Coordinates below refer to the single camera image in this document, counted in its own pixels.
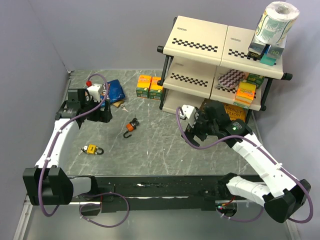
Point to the black-headed keys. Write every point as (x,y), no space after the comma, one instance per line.
(135,121)

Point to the left orange green box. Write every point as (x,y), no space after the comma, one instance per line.
(143,86)

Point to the patterned oven mitt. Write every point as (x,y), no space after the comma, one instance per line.
(230,80)

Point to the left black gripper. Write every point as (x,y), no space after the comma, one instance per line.
(103,116)

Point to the orange padlock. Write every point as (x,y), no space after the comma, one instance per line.
(130,127)

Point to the orange yellow sponge pack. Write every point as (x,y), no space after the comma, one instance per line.
(244,95)

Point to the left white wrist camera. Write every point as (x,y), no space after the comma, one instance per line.
(94,91)

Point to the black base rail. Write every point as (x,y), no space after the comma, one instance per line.
(162,192)

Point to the orange Honey Dijon bag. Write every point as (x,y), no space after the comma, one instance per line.
(235,112)

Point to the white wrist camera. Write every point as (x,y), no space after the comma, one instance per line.
(94,91)
(189,113)

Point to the right orange green box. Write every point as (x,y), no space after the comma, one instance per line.
(155,90)

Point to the toilet paper roll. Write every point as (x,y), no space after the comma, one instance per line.
(275,22)

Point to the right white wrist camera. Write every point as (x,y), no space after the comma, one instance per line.
(189,113)

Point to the blue Doritos bag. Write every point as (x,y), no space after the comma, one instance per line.
(115,91)

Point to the green box on shelf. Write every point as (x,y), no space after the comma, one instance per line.
(255,79)

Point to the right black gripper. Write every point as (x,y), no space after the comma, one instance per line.
(190,132)

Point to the yellow padlock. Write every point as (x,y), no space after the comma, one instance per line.
(92,149)

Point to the beige tiered shelf rack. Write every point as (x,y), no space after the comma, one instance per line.
(198,52)

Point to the orange green box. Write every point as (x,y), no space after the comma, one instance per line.
(155,90)
(143,86)

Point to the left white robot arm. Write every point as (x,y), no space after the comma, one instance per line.
(47,183)

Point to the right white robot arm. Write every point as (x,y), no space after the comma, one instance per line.
(281,193)

